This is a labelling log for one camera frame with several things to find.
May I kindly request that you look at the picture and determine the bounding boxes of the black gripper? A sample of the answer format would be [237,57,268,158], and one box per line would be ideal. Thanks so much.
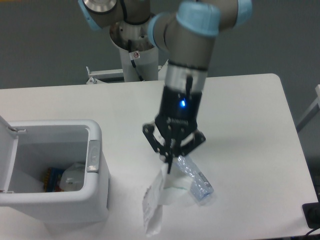
[142,86,206,174]

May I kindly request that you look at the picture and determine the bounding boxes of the white plastic wrapper bag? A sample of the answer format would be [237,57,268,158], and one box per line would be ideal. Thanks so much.
[142,163,193,237]

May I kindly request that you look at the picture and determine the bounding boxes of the clear plastic water bottle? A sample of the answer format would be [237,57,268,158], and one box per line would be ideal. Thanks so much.
[175,155,214,203]

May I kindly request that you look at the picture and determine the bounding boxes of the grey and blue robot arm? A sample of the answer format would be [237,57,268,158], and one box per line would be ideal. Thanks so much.
[78,0,253,165]

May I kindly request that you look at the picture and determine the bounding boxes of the white crumpled trash in bin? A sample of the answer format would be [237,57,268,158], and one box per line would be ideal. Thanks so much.
[59,162,85,192]

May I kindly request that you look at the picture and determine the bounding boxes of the white trash can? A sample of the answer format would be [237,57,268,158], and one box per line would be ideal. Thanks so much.
[0,119,110,224]

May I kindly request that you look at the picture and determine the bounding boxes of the black device at table edge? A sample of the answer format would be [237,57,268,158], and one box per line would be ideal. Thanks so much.
[302,202,320,229]

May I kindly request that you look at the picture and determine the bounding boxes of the white metal base bracket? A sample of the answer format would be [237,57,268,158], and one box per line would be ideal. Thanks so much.
[85,60,168,85]

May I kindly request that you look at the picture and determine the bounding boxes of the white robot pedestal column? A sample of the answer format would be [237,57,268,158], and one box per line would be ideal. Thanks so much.
[109,21,159,82]

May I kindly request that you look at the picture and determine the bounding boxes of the black cable on pedestal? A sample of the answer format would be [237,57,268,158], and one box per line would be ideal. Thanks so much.
[127,39,145,82]

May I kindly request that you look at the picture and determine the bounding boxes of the white metal frame at right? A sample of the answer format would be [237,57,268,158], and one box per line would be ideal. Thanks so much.
[295,84,320,133]

